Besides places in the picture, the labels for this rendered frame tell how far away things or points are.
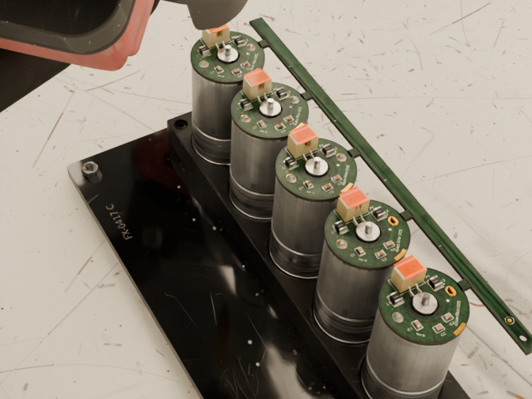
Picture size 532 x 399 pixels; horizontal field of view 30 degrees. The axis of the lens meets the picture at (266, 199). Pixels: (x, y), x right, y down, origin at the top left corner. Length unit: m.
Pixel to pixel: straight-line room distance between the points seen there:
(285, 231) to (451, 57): 0.16
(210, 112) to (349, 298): 0.09
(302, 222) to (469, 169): 0.11
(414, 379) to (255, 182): 0.09
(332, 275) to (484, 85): 0.16
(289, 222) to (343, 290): 0.03
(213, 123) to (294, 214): 0.06
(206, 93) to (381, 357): 0.11
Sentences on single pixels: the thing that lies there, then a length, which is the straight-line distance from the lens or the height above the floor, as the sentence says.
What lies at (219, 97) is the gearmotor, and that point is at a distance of 0.33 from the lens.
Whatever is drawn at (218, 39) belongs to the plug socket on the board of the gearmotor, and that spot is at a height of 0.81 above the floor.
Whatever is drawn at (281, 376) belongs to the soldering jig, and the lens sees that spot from 0.32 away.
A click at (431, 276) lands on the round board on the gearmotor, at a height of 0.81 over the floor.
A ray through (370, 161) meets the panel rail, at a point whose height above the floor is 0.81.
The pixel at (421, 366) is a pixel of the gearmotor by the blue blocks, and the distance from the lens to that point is 0.28.
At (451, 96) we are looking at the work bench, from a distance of 0.42.
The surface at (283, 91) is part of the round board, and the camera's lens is 0.32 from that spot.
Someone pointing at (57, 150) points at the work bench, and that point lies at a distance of 0.39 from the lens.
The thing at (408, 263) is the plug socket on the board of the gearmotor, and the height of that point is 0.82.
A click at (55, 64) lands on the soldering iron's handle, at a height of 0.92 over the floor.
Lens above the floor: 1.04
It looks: 51 degrees down
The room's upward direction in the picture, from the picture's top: 4 degrees clockwise
